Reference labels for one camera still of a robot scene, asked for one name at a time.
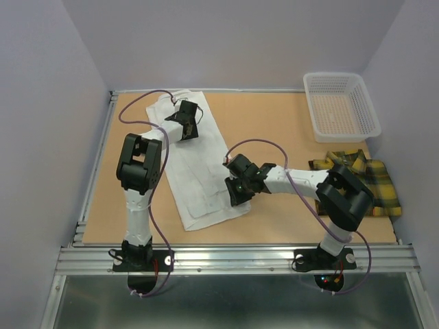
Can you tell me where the white long sleeve shirt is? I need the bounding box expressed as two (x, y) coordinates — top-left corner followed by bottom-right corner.
(165, 90), (251, 231)

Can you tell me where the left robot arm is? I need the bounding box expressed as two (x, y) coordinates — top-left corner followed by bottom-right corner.
(109, 100), (199, 272)

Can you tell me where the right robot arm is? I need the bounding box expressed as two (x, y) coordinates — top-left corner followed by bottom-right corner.
(223, 154), (374, 267)

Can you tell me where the white plastic basket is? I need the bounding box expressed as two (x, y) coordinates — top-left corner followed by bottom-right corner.
(303, 72), (381, 143)

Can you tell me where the yellow plaid folded shirt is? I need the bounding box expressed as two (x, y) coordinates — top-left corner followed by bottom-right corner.
(309, 149), (402, 217)

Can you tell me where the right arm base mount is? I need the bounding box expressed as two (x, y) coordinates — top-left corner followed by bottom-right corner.
(292, 247), (357, 273)

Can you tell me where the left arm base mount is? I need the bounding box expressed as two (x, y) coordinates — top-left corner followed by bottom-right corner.
(108, 249), (174, 273)

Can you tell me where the aluminium front rail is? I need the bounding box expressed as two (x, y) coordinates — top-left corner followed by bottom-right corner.
(55, 245), (420, 276)

